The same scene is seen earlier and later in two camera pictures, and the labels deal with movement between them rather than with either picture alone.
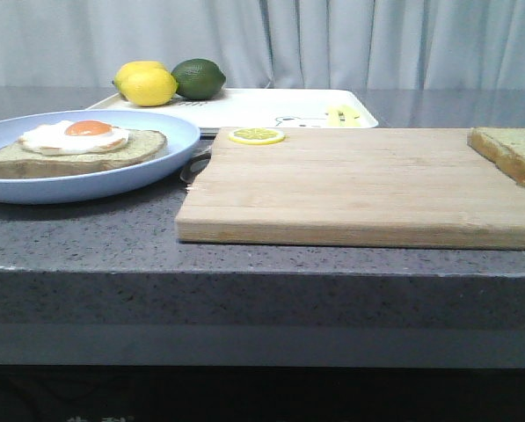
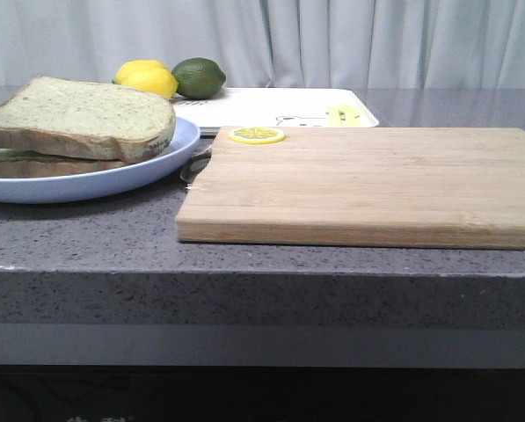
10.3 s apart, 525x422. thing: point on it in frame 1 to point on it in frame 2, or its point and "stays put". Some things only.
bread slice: [518, 151] to [79, 118]
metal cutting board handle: [195, 166] stays put
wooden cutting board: [370, 187] stays put
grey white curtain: [307, 44] stays put
